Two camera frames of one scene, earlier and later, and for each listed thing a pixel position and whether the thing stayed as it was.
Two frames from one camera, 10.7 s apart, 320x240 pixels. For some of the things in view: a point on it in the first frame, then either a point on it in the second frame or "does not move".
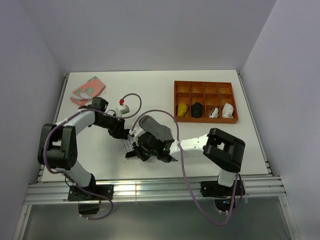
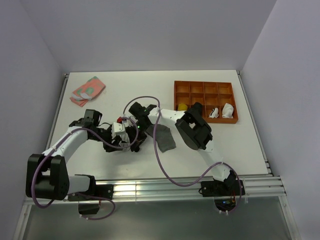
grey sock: x=162 y=132 does not move
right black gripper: x=138 y=148 -> x=144 y=134
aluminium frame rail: x=58 y=192 does not move
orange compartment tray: x=205 y=102 does not move
